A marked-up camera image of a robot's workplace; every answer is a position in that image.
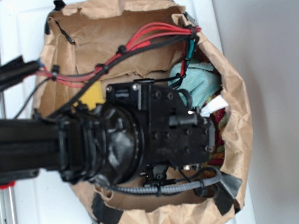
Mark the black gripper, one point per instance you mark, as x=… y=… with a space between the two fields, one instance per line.
x=169 y=131

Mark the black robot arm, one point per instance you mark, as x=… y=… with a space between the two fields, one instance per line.
x=62 y=145

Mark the multicoloured woven cloth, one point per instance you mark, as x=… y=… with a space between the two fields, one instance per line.
x=219 y=119

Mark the white paper tag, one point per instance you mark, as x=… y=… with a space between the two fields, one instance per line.
x=215 y=104

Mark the teal cloth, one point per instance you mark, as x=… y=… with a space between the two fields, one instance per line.
x=201 y=82

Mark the yellow sponge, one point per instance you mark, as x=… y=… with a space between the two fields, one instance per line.
x=93 y=96

